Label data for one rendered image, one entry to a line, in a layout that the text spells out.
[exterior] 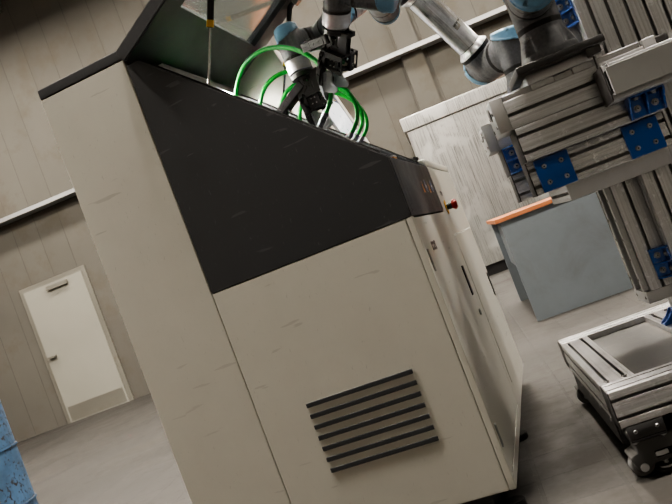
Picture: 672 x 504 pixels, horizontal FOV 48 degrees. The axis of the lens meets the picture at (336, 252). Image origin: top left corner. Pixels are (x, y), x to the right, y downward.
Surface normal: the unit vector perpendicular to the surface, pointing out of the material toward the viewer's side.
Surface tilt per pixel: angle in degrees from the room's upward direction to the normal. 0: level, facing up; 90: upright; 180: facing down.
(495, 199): 90
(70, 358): 90
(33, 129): 90
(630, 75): 90
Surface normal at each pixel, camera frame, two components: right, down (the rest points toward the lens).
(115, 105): -0.25, 0.07
